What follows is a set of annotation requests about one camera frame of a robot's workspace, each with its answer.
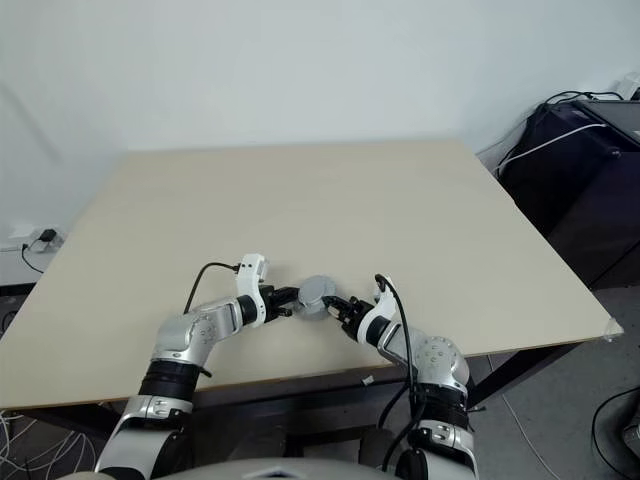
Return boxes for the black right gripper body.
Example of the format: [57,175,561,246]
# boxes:
[339,296,374,339]

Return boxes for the white power strip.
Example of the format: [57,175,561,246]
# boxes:
[0,224,67,254]

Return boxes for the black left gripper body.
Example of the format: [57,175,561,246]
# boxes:
[256,283,294,324]

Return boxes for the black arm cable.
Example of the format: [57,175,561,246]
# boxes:
[181,261,244,314]
[374,272,427,477]

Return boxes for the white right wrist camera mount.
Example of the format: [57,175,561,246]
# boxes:
[356,283,397,347]

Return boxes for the grey robot torso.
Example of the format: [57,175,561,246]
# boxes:
[93,453,381,480]

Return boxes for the white floor wires bundle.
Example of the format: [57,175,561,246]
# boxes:
[0,408,117,480]

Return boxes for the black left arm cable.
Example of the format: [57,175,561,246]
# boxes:
[181,261,244,314]

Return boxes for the thin white floor cable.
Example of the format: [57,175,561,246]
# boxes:
[501,393,547,467]

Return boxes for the white wall plug block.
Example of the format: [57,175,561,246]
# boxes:
[616,71,640,102]

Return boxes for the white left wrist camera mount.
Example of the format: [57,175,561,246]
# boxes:
[234,253,272,329]

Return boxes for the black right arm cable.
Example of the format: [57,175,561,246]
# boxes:
[374,272,427,477]

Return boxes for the black metal table frame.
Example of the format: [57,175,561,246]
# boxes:
[9,341,592,447]

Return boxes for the black cables behind case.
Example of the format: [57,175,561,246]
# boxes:
[544,89,627,107]

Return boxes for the black power strip cable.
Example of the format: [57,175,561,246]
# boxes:
[20,241,47,275]

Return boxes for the white cable on case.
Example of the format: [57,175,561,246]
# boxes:
[494,122,609,175]

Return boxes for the large black equipment case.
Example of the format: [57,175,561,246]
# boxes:
[494,98,640,290]

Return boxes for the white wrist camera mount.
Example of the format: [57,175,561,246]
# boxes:
[356,283,397,347]
[234,253,272,329]

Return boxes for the black looped floor cable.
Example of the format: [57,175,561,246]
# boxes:
[591,389,640,462]

